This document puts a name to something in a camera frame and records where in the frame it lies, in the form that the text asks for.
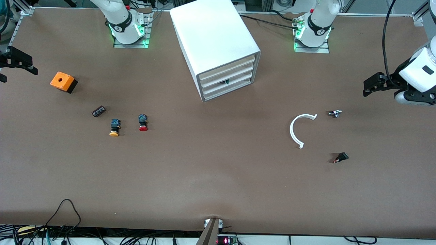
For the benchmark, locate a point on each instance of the white curved plastic arc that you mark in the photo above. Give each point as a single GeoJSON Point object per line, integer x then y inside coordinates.
{"type": "Point", "coordinates": [291, 131]}

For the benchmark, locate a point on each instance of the yellow push button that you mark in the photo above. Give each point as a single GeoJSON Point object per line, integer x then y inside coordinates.
{"type": "Point", "coordinates": [114, 133]}

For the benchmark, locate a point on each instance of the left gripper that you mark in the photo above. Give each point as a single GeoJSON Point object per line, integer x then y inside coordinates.
{"type": "Point", "coordinates": [395, 80]}

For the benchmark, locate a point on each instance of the red push button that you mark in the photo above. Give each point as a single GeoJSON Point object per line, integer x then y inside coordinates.
{"type": "Point", "coordinates": [143, 128]}

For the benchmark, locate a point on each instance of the orange button enclosure box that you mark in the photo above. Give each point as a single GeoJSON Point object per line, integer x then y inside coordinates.
{"type": "Point", "coordinates": [61, 81]}

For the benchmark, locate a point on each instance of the black terminal block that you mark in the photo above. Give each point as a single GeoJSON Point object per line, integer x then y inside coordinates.
{"type": "Point", "coordinates": [98, 111]}

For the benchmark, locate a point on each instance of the white post bracket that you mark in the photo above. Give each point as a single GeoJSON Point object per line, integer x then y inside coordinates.
{"type": "Point", "coordinates": [205, 223]}

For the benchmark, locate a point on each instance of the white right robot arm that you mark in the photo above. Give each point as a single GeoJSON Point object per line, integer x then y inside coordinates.
{"type": "Point", "coordinates": [119, 20]}

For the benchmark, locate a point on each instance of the small metal toggle switch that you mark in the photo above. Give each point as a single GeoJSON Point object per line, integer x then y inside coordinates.
{"type": "Point", "coordinates": [335, 113]}

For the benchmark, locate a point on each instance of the aluminium frame rail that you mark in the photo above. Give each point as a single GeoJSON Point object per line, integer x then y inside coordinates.
{"type": "Point", "coordinates": [418, 18]}
{"type": "Point", "coordinates": [25, 11]}

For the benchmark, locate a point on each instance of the device with red display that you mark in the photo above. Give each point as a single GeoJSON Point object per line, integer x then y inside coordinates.
{"type": "Point", "coordinates": [226, 241]}

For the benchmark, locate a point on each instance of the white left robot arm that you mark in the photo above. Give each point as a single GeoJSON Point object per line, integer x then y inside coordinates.
{"type": "Point", "coordinates": [318, 20]}

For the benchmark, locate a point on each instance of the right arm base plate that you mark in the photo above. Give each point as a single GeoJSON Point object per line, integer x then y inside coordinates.
{"type": "Point", "coordinates": [122, 45]}

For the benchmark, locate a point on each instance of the brown camera mount post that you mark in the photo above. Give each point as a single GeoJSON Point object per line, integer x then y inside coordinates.
{"type": "Point", "coordinates": [209, 234]}

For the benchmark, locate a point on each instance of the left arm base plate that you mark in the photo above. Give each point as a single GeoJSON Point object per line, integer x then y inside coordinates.
{"type": "Point", "coordinates": [313, 50]}

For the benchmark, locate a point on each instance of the small black rocker switch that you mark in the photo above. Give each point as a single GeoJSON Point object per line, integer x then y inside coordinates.
{"type": "Point", "coordinates": [342, 157]}

